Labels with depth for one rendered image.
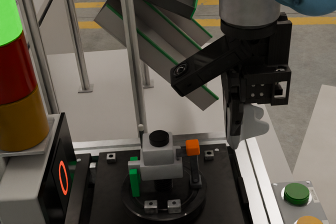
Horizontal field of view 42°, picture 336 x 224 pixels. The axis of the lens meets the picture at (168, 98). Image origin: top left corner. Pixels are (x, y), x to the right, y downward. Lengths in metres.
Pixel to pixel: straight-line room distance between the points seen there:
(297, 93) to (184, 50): 1.87
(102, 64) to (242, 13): 0.87
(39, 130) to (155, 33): 0.58
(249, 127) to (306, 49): 2.65
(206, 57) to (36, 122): 0.27
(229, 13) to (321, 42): 2.86
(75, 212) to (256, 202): 0.29
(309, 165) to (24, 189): 0.69
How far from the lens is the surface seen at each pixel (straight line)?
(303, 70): 3.01
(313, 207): 0.75
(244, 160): 0.81
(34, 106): 0.39
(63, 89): 1.26
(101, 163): 0.81
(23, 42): 0.37
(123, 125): 1.07
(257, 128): 0.64
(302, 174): 0.95
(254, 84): 0.57
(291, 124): 2.50
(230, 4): 0.53
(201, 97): 0.86
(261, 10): 0.52
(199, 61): 0.58
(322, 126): 1.08
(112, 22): 0.81
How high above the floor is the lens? 1.50
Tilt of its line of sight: 34 degrees down
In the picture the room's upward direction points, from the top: 4 degrees counter-clockwise
